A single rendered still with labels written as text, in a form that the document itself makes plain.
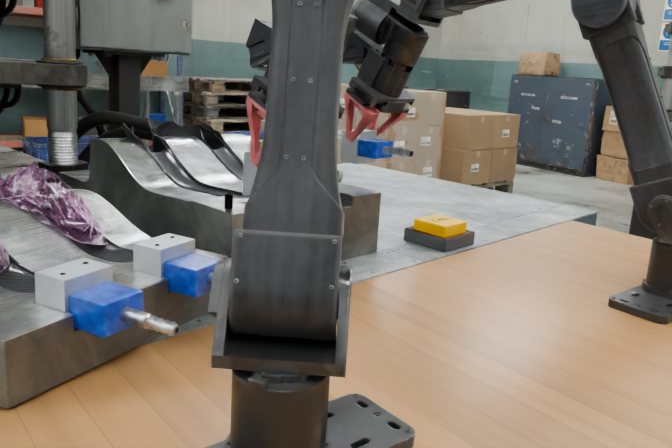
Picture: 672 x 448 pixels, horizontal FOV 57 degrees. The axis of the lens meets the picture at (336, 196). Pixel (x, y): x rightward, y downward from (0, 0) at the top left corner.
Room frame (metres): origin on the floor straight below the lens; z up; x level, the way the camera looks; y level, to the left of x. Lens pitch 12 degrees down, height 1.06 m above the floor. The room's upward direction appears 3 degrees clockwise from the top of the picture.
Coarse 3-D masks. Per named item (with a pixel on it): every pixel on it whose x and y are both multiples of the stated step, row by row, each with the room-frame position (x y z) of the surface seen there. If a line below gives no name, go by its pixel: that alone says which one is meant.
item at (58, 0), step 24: (48, 0) 1.28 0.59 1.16; (72, 0) 1.31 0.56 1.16; (48, 24) 1.28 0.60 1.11; (72, 24) 1.31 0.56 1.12; (48, 48) 1.28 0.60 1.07; (72, 48) 1.30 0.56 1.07; (48, 96) 1.29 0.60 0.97; (72, 96) 1.30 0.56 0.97; (48, 120) 1.29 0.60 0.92; (72, 120) 1.30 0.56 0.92; (48, 144) 1.29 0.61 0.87; (72, 144) 1.30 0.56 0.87; (48, 168) 1.26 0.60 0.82; (72, 168) 1.28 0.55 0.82
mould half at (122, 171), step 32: (96, 160) 0.94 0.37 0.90; (128, 160) 0.89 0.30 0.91; (192, 160) 0.95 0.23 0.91; (96, 192) 0.94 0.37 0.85; (128, 192) 0.87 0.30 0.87; (160, 192) 0.82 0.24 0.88; (192, 192) 0.82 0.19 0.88; (352, 192) 0.86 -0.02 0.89; (160, 224) 0.80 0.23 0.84; (192, 224) 0.75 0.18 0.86; (224, 224) 0.70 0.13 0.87; (352, 224) 0.84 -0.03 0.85; (352, 256) 0.84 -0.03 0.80
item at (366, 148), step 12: (372, 132) 1.05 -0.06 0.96; (348, 144) 1.03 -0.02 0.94; (360, 144) 1.02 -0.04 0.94; (372, 144) 1.00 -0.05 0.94; (384, 144) 1.01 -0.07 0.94; (348, 156) 1.03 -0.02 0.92; (360, 156) 1.02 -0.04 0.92; (372, 156) 1.00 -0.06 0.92; (384, 156) 1.01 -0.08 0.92; (408, 156) 0.97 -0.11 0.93
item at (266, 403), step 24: (240, 384) 0.34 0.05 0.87; (264, 384) 0.34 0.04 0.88; (288, 384) 0.34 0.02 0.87; (312, 384) 0.34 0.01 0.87; (240, 408) 0.34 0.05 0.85; (264, 408) 0.34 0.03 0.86; (288, 408) 0.34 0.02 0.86; (312, 408) 0.34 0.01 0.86; (336, 408) 0.43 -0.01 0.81; (360, 408) 0.43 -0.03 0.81; (240, 432) 0.34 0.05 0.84; (264, 432) 0.34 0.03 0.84; (288, 432) 0.34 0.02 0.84; (312, 432) 0.34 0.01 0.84; (336, 432) 0.40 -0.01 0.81; (360, 432) 0.40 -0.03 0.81; (384, 432) 0.40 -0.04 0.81; (408, 432) 0.40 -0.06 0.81
